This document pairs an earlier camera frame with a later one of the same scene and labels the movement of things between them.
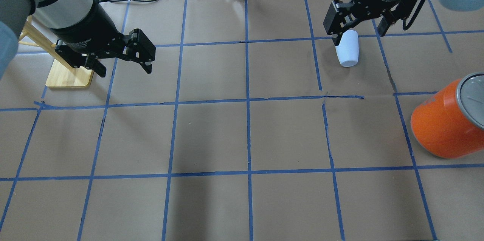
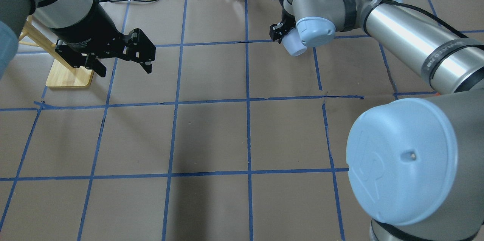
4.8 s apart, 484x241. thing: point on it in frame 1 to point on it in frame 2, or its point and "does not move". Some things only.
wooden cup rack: (59, 76) does not move
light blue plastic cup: (348, 51) to (292, 42)
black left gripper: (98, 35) does not move
